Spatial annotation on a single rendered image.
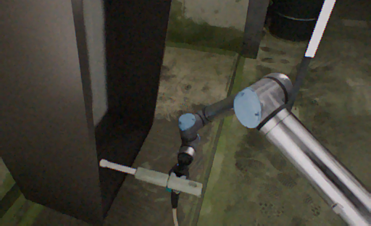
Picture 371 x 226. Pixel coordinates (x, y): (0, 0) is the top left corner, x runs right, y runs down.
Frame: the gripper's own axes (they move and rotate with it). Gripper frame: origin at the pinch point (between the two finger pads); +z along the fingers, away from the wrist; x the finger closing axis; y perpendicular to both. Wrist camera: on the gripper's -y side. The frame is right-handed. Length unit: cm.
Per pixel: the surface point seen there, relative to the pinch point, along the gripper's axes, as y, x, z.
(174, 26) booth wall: 4, 59, -201
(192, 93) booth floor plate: 33, 17, -123
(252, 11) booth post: -27, -20, -195
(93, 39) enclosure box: -48, 52, -32
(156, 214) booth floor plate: 46.6, 11.7, -10.7
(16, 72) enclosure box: -70, 29, 31
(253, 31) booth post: -7, -25, -197
